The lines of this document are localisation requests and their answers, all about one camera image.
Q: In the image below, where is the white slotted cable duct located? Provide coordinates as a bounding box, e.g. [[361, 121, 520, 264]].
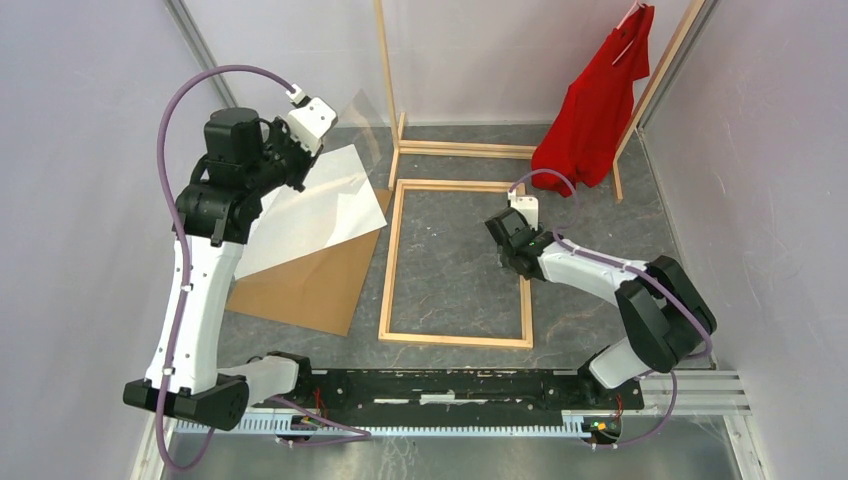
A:
[[173, 413, 588, 439]]

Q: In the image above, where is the pink clothes hanger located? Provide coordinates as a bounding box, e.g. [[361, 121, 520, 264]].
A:
[[610, 0, 647, 66]]

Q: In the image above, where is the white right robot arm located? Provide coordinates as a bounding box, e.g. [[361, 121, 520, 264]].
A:
[[484, 194, 717, 408]]

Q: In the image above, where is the light wooden picture frame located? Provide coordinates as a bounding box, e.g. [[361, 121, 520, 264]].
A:
[[378, 179, 534, 350]]

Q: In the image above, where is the printed photo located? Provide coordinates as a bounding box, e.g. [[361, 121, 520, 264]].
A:
[[234, 144, 387, 280]]

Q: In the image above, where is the red t-shirt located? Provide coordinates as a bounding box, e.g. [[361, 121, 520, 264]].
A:
[[531, 4, 655, 197]]

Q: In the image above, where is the clear acrylic frame pane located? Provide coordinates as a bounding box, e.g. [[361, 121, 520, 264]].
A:
[[305, 89, 394, 192]]

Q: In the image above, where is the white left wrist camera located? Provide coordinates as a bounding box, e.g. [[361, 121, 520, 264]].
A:
[[285, 97, 338, 156]]

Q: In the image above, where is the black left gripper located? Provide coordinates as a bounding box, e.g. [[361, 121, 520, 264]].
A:
[[246, 115, 324, 196]]

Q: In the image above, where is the brown backing board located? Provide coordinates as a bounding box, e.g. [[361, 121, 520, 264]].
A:
[[225, 230, 380, 337]]

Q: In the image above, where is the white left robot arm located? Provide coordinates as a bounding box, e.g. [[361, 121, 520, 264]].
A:
[[123, 97, 337, 431]]

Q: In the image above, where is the wooden clothes rack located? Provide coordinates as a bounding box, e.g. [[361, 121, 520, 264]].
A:
[[372, 0, 708, 204]]

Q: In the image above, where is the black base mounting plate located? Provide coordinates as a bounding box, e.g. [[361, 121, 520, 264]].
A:
[[283, 368, 645, 428]]

